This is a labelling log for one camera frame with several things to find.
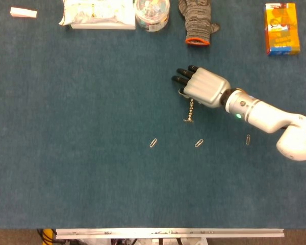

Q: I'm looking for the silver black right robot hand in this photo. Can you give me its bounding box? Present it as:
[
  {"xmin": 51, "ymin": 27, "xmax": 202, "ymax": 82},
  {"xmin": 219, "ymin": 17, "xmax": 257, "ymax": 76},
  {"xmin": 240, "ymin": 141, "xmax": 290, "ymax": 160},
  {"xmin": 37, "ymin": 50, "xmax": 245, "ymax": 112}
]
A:
[{"xmin": 170, "ymin": 65, "xmax": 232, "ymax": 109}]

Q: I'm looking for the silver beaded magnetic rod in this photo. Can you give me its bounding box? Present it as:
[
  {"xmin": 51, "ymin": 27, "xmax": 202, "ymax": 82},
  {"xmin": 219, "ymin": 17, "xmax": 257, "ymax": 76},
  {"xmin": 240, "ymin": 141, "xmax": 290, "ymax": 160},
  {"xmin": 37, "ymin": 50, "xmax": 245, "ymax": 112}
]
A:
[{"xmin": 187, "ymin": 97, "xmax": 197, "ymax": 121}]

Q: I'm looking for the grey knit orange-cuff glove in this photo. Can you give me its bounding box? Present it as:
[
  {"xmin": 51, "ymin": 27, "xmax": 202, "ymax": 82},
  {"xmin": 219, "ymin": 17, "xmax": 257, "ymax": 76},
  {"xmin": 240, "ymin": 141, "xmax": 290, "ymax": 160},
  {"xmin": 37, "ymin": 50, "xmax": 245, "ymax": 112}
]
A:
[{"xmin": 177, "ymin": 0, "xmax": 221, "ymax": 47}]

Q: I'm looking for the clear tub of clips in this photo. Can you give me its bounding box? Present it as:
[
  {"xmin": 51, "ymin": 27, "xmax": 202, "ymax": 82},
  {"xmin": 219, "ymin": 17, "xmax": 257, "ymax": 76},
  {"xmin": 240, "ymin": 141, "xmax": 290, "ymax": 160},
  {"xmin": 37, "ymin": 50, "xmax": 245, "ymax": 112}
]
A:
[{"xmin": 134, "ymin": 0, "xmax": 170, "ymax": 33}]

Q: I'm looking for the orange yellow carton box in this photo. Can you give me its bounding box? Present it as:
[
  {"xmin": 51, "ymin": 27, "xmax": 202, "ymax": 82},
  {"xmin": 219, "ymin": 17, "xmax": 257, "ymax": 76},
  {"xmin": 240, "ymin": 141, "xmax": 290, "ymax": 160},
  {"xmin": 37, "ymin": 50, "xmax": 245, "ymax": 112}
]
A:
[{"xmin": 264, "ymin": 2, "xmax": 301, "ymax": 57}]

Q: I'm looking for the flat white box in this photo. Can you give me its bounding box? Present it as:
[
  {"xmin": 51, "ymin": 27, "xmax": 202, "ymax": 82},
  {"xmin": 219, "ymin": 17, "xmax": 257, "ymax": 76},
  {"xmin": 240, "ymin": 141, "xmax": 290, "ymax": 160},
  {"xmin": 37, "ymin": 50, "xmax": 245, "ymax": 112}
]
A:
[{"xmin": 69, "ymin": 21, "xmax": 137, "ymax": 30}]

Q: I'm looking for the white wet wipes pack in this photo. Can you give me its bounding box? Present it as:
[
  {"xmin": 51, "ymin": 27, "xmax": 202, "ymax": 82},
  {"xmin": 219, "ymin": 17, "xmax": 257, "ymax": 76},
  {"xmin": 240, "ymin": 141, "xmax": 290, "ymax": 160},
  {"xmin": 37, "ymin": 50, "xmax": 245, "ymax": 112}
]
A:
[{"xmin": 58, "ymin": 0, "xmax": 136, "ymax": 27}]

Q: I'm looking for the pink white paper block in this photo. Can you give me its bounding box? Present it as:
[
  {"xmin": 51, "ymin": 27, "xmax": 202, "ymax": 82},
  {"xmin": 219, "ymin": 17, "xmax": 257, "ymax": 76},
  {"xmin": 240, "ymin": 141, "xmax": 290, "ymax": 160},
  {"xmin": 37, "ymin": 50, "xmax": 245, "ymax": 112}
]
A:
[{"xmin": 10, "ymin": 7, "xmax": 38, "ymax": 19}]

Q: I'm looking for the aluminium rail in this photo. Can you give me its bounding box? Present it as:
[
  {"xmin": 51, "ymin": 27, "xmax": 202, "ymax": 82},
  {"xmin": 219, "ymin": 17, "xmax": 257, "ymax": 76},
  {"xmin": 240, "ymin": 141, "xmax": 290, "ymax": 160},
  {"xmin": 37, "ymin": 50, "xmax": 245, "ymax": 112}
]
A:
[{"xmin": 55, "ymin": 227, "xmax": 285, "ymax": 240}]

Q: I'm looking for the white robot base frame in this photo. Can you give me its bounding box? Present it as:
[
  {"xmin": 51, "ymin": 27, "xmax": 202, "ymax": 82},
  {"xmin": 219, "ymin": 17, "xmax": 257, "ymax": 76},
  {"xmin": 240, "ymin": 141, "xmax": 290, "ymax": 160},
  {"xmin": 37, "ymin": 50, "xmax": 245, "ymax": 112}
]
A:
[{"xmin": 79, "ymin": 238, "xmax": 210, "ymax": 245}]

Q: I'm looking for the yellow bracket with cables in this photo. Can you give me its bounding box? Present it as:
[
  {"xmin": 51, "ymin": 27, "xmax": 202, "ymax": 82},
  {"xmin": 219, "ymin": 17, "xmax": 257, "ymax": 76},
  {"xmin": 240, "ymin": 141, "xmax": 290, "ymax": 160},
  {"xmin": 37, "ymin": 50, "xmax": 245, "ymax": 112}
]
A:
[{"xmin": 36, "ymin": 228, "xmax": 57, "ymax": 245}]

